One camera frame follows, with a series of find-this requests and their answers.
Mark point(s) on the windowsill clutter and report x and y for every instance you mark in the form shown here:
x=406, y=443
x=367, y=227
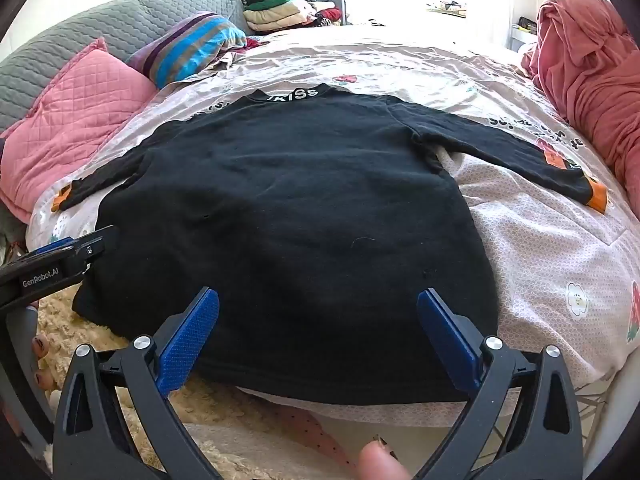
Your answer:
x=445, y=6

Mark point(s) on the rose pink blanket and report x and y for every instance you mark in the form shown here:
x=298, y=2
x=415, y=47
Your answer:
x=590, y=75

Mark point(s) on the pink quilted pillow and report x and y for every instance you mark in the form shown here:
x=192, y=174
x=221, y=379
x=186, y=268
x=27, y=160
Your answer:
x=70, y=120

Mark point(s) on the black sweater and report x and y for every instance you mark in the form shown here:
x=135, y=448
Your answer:
x=280, y=210

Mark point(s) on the person's right hand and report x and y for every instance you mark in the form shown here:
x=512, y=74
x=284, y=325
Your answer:
x=382, y=462

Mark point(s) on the pink dotted pajama pants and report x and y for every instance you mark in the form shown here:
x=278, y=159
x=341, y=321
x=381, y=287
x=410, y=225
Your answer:
x=310, y=430

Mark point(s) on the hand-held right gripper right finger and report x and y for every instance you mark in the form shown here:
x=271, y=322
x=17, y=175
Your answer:
x=445, y=340

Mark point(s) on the stack of folded clothes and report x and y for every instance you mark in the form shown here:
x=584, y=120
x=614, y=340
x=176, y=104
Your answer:
x=280, y=15

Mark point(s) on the cream fluffy blanket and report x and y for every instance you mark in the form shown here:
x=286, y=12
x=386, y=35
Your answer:
x=65, y=320

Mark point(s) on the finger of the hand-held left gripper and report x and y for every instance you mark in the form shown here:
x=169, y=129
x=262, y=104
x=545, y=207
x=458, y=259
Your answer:
x=97, y=244
x=55, y=246

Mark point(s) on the grey quilted pillow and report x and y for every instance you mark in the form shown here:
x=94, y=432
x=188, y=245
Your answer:
x=100, y=25

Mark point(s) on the striped pillow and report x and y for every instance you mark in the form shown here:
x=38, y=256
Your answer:
x=195, y=45

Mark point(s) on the bed with floral sheet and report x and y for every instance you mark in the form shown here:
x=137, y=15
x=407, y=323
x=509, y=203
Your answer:
x=525, y=240

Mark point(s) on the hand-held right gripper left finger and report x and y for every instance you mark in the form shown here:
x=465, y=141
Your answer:
x=192, y=340

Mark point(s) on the person's left hand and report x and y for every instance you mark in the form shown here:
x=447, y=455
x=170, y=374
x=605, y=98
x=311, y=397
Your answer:
x=42, y=347

